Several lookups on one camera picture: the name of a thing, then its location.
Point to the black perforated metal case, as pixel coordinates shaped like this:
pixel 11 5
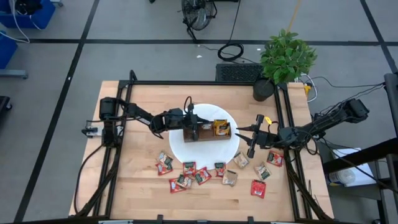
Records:
pixel 236 73

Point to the yellow gripper tag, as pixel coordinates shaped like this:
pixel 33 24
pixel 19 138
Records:
pixel 268 120

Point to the blue storage bin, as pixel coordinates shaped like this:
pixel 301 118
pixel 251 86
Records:
pixel 6 49
pixel 43 17

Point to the red strawberry tea packet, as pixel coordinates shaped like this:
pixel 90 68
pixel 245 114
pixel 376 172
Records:
pixel 220 169
pixel 174 186
pixel 161 170
pixel 189 168
pixel 275 158
pixel 258 188
pixel 202 176

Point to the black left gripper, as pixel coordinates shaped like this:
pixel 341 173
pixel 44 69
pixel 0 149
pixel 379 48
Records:
pixel 178 119

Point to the yellow power plug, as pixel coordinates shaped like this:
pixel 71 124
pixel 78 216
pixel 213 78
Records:
pixel 307 89

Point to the black floor object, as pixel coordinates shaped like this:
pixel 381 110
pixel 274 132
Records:
pixel 3 102

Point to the brown wooden tea caddy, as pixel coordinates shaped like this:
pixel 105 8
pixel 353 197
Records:
pixel 205 137

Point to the white box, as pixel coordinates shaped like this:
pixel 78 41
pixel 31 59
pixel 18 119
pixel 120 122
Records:
pixel 363 179

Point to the black plant pot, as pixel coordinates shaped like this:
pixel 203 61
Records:
pixel 262 90

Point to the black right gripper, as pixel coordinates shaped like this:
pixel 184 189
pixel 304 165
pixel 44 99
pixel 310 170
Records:
pixel 267 140

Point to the white round woven placemat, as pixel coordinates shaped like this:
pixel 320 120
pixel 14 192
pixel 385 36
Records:
pixel 202 154

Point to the black floor fan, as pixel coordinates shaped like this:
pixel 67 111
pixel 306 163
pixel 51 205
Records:
pixel 197 14

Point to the black metal stand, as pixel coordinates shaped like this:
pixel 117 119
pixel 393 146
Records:
pixel 392 109

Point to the green leafy plant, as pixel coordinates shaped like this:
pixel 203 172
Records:
pixel 287 57

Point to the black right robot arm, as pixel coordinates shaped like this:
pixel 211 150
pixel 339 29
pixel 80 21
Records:
pixel 329 119

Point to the grey cart base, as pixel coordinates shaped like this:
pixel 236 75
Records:
pixel 14 74

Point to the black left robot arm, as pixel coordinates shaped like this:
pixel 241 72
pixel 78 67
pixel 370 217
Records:
pixel 136 111

